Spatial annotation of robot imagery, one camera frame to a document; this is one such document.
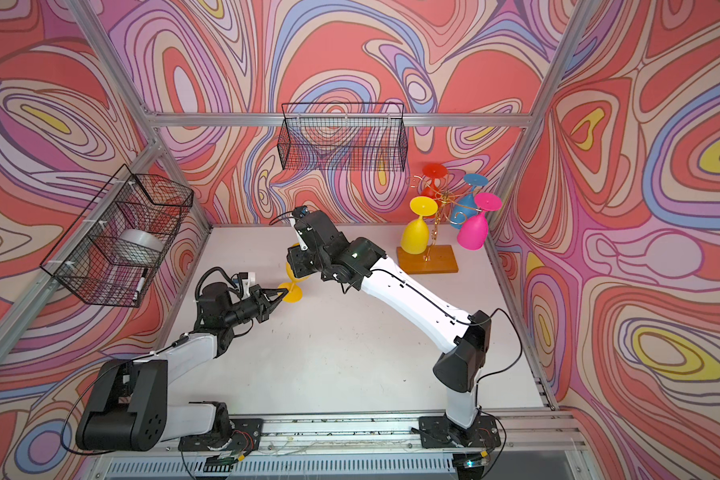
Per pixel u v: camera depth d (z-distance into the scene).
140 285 0.72
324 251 0.51
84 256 0.67
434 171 0.88
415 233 0.85
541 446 1.10
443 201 0.84
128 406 0.42
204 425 0.61
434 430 0.73
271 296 0.81
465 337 0.44
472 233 0.86
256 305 0.76
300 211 0.61
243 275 0.82
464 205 0.91
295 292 0.84
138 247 0.70
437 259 1.07
